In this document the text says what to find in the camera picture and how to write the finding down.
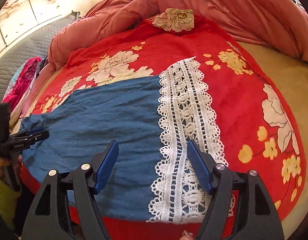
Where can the beige bed sheet mattress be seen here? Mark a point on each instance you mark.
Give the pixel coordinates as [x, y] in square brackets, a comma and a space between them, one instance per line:
[289, 75]

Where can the red floral blanket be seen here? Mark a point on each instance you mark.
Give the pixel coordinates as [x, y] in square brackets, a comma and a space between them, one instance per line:
[231, 92]

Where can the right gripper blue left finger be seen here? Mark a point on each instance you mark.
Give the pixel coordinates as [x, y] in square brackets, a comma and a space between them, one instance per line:
[103, 165]

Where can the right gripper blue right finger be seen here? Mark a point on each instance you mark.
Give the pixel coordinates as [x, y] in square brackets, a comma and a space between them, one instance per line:
[203, 165]

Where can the salmon pink comforter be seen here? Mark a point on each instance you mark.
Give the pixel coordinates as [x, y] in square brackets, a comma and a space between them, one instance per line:
[276, 23]

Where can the blossom wall painting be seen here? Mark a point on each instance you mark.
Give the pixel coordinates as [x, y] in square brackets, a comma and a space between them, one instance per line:
[17, 17]

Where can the green sleeve left forearm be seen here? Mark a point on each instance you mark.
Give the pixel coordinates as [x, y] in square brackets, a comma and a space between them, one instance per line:
[8, 203]

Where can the left hand red nails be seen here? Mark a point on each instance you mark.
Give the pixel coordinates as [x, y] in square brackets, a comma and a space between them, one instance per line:
[6, 162]

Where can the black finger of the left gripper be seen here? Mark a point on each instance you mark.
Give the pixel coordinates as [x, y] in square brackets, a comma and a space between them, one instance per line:
[35, 137]

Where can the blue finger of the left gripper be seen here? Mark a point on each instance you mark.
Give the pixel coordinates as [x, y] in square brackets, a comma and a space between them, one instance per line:
[34, 131]

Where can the blue denim pants lace hem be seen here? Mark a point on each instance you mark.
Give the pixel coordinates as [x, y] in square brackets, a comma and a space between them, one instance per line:
[151, 118]

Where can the pink floral pillow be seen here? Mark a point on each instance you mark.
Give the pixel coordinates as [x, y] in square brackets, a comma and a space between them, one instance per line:
[20, 87]

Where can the grey quilted headboard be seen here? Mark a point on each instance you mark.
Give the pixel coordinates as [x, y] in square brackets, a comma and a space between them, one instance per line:
[35, 45]

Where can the right hand thumb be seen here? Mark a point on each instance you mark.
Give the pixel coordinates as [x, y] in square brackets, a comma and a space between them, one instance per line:
[186, 235]

